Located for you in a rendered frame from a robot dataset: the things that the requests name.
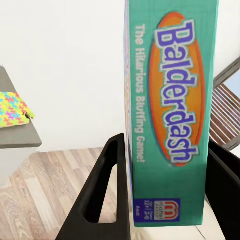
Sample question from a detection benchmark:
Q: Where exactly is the jigsaw puzzle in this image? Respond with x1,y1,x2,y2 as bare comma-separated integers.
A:
0,92,35,128

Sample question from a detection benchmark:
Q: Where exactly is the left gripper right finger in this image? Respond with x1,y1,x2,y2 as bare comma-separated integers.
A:
205,139,240,240

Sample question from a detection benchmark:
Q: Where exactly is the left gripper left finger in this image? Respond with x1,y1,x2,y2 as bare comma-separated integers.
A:
55,133,131,240

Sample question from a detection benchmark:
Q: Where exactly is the board game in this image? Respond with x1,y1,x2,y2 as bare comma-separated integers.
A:
123,0,220,228

